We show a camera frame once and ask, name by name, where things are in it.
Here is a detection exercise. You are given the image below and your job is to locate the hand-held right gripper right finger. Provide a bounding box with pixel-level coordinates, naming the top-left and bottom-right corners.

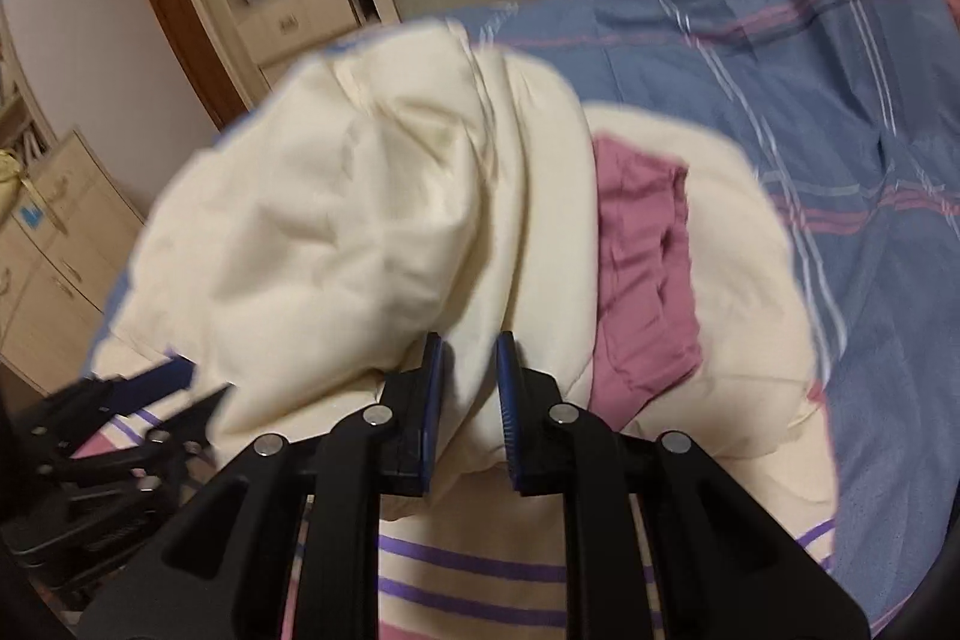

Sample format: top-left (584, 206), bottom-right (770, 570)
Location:
top-left (495, 331), bottom-right (871, 640)

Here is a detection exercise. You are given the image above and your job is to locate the cream wardrobe drawer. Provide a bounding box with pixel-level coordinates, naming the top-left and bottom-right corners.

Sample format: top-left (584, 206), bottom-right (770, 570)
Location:
top-left (244, 0), bottom-right (362, 61)
top-left (259, 40), bottom-right (325, 88)

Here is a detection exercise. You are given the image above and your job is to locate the cream side cabinet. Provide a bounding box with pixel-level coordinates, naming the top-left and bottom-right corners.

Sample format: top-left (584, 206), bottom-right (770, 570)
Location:
top-left (0, 130), bottom-right (148, 375)

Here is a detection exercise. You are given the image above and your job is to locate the blue plaid quilt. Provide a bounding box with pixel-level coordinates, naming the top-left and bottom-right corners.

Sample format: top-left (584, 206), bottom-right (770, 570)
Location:
top-left (420, 0), bottom-right (960, 618)

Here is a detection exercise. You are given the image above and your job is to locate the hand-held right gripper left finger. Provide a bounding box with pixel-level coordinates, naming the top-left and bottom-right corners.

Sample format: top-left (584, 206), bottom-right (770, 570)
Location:
top-left (79, 331), bottom-right (451, 640)

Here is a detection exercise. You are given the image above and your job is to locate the brown wooden door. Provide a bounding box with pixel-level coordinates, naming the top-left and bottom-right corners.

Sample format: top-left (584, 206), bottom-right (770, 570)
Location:
top-left (112, 0), bottom-right (250, 133)

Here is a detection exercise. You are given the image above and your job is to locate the pale yellow bag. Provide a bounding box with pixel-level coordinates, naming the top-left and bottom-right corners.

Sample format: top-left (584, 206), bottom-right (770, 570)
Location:
top-left (0, 149), bottom-right (47, 215)

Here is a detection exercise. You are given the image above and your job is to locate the cream and pink hooded jacket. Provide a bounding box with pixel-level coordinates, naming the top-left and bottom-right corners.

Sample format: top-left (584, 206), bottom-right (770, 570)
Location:
top-left (90, 17), bottom-right (841, 640)

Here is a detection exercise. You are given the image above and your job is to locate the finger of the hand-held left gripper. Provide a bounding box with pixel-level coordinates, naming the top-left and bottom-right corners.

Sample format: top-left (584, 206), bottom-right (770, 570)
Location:
top-left (51, 355), bottom-right (198, 420)
top-left (148, 383), bottom-right (230, 455)

